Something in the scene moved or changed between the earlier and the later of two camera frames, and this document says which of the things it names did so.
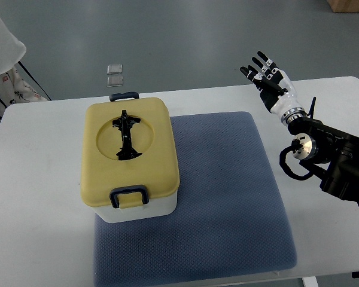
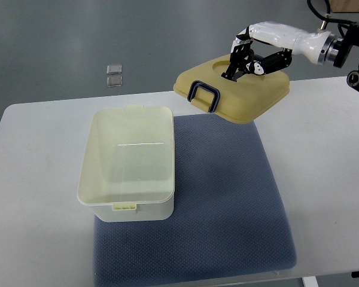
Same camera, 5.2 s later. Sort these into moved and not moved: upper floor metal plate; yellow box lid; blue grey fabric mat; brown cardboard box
Moved: yellow box lid
Not moved: brown cardboard box; blue grey fabric mat; upper floor metal plate
